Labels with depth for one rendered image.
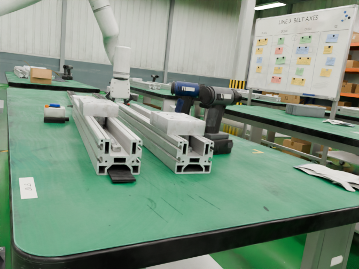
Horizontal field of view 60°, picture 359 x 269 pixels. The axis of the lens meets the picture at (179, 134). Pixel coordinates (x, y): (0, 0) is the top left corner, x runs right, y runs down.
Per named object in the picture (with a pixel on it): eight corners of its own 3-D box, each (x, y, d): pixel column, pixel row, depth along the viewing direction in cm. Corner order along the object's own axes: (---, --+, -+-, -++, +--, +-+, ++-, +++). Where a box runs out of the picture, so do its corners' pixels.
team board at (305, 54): (226, 150, 476) (245, 16, 440) (251, 150, 500) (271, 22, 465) (307, 185, 347) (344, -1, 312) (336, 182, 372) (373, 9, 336)
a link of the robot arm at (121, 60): (110, 71, 166) (115, 71, 158) (112, 45, 163) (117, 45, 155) (125, 72, 170) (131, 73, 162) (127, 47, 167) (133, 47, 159)
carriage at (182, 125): (148, 132, 98) (150, 110, 96) (180, 133, 102) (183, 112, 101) (165, 144, 83) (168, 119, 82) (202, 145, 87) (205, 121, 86)
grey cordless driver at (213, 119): (189, 150, 105) (197, 84, 101) (228, 147, 118) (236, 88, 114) (205, 156, 99) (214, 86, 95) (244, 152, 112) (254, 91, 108)
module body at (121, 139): (72, 117, 143) (73, 99, 141) (95, 118, 147) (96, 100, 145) (96, 175, 71) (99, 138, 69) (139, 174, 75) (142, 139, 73)
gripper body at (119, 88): (129, 77, 169) (127, 97, 171) (109, 75, 165) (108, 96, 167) (132, 78, 162) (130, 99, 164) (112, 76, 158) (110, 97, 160)
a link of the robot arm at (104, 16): (87, 14, 161) (111, 70, 172) (94, 9, 147) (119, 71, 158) (103, 8, 164) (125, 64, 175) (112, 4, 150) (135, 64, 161)
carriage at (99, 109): (78, 116, 113) (78, 97, 112) (108, 118, 117) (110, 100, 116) (82, 124, 98) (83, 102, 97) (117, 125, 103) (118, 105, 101)
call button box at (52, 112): (43, 119, 131) (44, 104, 130) (68, 120, 135) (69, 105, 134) (43, 122, 124) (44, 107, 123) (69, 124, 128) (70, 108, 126)
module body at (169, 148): (114, 119, 150) (115, 102, 149) (134, 120, 154) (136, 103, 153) (174, 173, 78) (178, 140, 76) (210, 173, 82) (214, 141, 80)
